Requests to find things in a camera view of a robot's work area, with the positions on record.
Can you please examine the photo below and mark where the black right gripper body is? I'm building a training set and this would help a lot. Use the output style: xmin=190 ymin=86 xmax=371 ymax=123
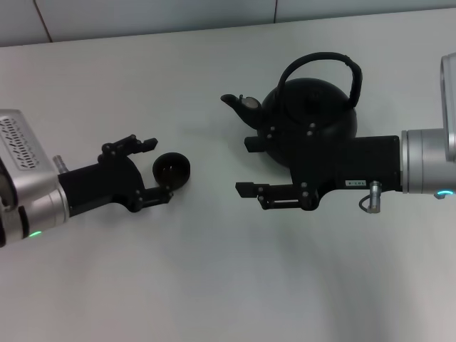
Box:
xmin=289 ymin=135 xmax=403 ymax=212

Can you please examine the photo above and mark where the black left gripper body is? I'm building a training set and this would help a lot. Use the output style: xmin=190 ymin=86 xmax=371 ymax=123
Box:
xmin=56 ymin=153 xmax=147 ymax=217

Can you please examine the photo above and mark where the dark round teacup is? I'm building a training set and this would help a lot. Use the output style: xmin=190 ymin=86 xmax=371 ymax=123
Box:
xmin=152 ymin=152 xmax=192 ymax=190

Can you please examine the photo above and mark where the black round teapot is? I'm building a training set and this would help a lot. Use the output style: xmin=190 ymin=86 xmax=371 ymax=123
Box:
xmin=219 ymin=51 xmax=364 ymax=170

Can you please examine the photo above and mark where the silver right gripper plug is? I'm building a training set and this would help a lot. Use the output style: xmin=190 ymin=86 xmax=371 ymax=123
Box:
xmin=368 ymin=180 xmax=383 ymax=214

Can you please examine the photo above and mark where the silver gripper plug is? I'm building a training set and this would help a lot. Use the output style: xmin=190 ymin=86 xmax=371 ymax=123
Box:
xmin=368 ymin=180 xmax=383 ymax=214
xmin=52 ymin=155 xmax=69 ymax=176

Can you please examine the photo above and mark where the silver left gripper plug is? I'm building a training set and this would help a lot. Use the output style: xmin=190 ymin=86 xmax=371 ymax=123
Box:
xmin=52 ymin=155 xmax=69 ymax=176

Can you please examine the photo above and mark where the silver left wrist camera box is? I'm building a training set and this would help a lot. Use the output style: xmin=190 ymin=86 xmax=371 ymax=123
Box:
xmin=0 ymin=108 xmax=48 ymax=179

